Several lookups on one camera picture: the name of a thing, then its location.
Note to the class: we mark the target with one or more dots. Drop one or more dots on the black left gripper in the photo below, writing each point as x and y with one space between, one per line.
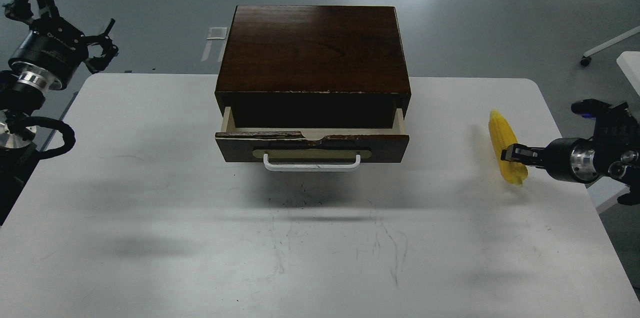
54 55

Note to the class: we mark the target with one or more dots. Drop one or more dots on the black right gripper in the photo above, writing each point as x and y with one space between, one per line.
564 159

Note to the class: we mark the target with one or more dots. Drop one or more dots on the yellow corn cob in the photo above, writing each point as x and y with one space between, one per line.
502 136

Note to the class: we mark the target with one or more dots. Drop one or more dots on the dark wooden drawer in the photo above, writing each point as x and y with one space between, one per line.
312 149

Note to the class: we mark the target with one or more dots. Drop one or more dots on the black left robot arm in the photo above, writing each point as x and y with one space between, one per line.
27 138

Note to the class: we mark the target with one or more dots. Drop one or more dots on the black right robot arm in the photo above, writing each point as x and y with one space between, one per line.
612 150

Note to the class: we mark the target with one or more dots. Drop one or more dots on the dark wooden drawer cabinet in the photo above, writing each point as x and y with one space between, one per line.
314 67

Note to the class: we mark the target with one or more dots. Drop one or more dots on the white chair base leg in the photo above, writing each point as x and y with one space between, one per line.
586 58

